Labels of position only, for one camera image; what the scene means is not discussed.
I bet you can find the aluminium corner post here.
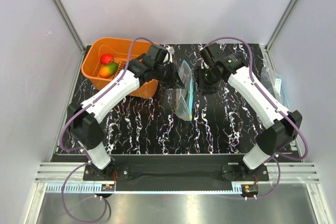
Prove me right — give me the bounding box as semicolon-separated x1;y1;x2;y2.
264;0;316;51
52;0;86;52

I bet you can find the green orange mango toy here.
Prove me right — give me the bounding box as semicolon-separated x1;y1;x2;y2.
99;62;118;78

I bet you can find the spare clear plastic bag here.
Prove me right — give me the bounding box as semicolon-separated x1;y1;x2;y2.
260;66;288;107

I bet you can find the orange plastic basket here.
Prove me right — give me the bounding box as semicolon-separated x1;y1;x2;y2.
81;37;159;99

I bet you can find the aluminium frame rail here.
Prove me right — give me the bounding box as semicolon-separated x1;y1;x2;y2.
34;162;320;184

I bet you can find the red strawberry toy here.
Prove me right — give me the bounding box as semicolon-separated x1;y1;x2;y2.
100;54;114;65

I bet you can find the right aluminium corner post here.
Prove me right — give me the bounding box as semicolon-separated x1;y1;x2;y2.
264;0;316;51

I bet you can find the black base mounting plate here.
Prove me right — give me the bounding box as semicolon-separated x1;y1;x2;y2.
83;154;269;193

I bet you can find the black marble pattern mat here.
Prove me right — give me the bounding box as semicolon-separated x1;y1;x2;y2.
56;44;293;155

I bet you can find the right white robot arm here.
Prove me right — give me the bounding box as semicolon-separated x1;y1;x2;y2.
195;49;302;180

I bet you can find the clear zip top bag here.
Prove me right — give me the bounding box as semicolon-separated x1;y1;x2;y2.
175;60;194;121

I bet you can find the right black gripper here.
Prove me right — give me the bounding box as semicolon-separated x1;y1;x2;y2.
192;66;222;97

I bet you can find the left aluminium corner post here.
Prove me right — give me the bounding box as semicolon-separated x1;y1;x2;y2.
52;0;86;52

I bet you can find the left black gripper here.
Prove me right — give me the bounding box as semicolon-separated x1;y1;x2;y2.
154;60;185;89

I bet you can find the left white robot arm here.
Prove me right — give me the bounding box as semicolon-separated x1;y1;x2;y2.
67;56;184;180

